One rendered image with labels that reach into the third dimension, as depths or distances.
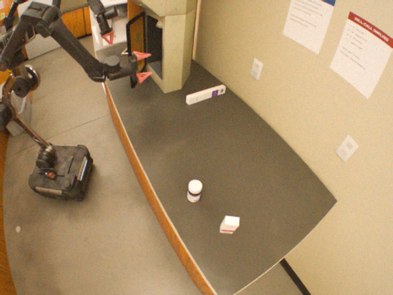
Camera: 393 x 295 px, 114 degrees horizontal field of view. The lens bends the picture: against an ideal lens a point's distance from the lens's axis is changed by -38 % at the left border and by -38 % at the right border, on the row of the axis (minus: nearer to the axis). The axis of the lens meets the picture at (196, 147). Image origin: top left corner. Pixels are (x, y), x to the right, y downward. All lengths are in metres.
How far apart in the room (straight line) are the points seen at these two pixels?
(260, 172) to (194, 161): 0.29
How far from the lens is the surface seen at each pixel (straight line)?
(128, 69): 0.92
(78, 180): 1.81
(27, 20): 0.77
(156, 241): 1.69
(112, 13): 1.22
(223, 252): 0.73
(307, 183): 0.99
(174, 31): 1.07
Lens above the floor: 1.64
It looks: 49 degrees down
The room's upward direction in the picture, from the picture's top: 8 degrees clockwise
